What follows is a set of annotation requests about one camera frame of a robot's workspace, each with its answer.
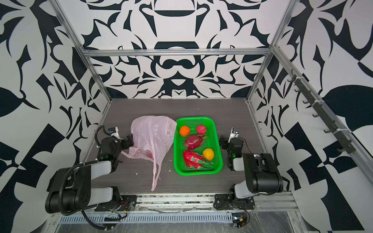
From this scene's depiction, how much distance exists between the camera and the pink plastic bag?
30.5 inches

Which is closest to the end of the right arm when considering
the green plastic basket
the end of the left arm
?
the green plastic basket

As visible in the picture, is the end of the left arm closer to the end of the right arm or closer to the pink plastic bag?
the pink plastic bag
